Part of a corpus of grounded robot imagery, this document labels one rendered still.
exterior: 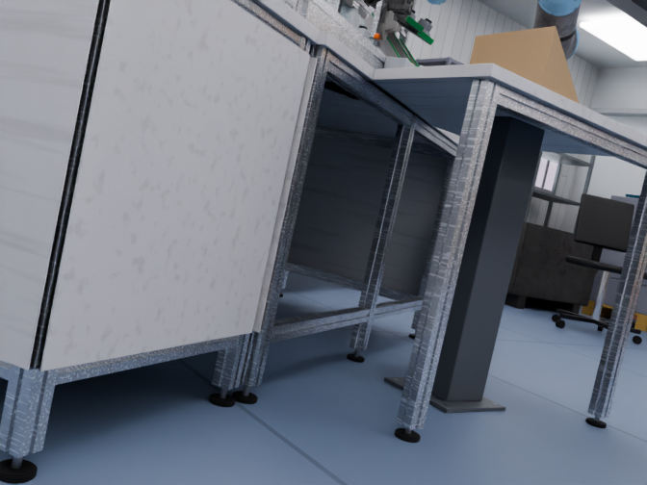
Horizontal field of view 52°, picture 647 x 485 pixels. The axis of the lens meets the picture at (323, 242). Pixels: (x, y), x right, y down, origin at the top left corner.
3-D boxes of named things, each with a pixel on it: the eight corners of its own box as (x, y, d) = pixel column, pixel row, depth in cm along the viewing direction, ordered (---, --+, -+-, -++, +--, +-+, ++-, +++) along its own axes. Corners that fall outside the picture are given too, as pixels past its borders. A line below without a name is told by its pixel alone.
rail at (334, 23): (412, 114, 233) (419, 83, 232) (302, 32, 152) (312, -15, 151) (398, 111, 235) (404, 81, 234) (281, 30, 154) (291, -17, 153)
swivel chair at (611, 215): (655, 347, 446) (688, 211, 440) (602, 343, 413) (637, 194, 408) (579, 323, 496) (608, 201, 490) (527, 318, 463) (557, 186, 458)
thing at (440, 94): (680, 162, 197) (683, 152, 197) (490, 76, 142) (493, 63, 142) (494, 147, 253) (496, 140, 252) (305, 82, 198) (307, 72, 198)
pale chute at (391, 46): (413, 87, 250) (423, 79, 248) (398, 77, 239) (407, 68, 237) (380, 32, 259) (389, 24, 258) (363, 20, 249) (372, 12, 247)
